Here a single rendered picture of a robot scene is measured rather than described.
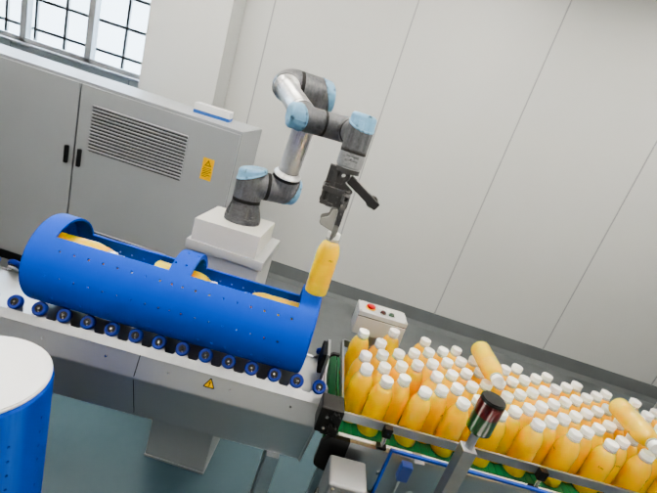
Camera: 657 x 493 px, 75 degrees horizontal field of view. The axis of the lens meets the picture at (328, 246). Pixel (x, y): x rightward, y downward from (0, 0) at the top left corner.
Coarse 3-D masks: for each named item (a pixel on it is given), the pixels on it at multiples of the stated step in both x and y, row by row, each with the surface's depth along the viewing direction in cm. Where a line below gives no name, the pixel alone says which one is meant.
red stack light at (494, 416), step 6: (480, 396) 107; (480, 402) 106; (474, 408) 107; (480, 408) 105; (486, 408) 104; (492, 408) 103; (480, 414) 105; (486, 414) 104; (492, 414) 104; (498, 414) 104; (486, 420) 104; (492, 420) 104; (498, 420) 105
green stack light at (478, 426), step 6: (474, 414) 107; (468, 420) 109; (474, 420) 106; (480, 420) 105; (468, 426) 108; (474, 426) 106; (480, 426) 105; (486, 426) 105; (492, 426) 105; (474, 432) 106; (480, 432) 106; (486, 432) 105; (492, 432) 107; (486, 438) 106
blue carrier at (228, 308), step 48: (48, 240) 125; (96, 240) 149; (48, 288) 125; (96, 288) 124; (144, 288) 125; (192, 288) 127; (240, 288) 153; (192, 336) 130; (240, 336) 128; (288, 336) 128
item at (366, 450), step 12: (336, 360) 167; (324, 444) 129; (336, 444) 128; (348, 444) 128; (360, 444) 129; (372, 444) 130; (324, 456) 130; (348, 456) 130; (360, 456) 130; (372, 456) 130; (384, 456) 129; (324, 468) 132; (372, 468) 131; (372, 480) 133; (516, 480) 134
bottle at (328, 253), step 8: (320, 248) 126; (328, 248) 125; (336, 248) 126; (320, 256) 126; (328, 256) 125; (336, 256) 127; (312, 264) 129; (320, 264) 126; (328, 264) 126; (312, 272) 128; (320, 272) 127; (328, 272) 127; (312, 280) 128; (320, 280) 127; (328, 280) 129; (312, 288) 128; (320, 288) 128
